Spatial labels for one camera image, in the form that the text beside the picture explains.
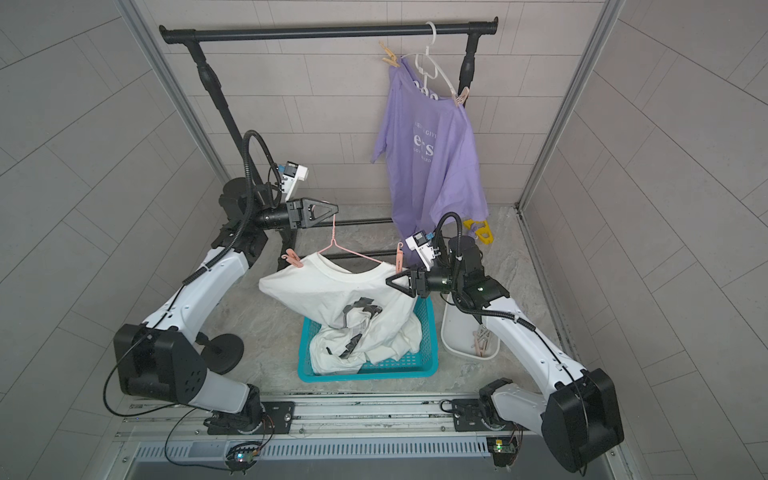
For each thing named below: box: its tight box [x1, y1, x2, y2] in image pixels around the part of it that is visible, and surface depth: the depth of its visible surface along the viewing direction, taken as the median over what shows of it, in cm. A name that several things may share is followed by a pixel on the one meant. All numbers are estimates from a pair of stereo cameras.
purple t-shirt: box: [373, 59, 489, 262], surface depth 75 cm
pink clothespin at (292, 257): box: [281, 248, 304, 268], surface depth 68 cm
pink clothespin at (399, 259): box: [396, 242, 404, 274], surface depth 69 cm
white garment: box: [259, 254, 423, 375], surface depth 74 cm
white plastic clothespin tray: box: [441, 304, 500, 359], surface depth 84 cm
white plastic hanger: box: [401, 22, 458, 100], surface depth 63 cm
